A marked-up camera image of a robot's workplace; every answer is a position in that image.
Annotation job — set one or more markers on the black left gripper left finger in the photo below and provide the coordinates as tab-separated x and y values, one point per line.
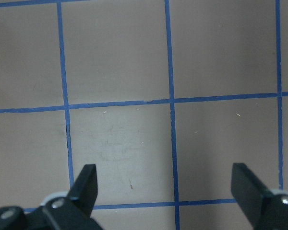
70	212

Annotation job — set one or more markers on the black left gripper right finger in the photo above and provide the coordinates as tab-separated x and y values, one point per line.
264	208

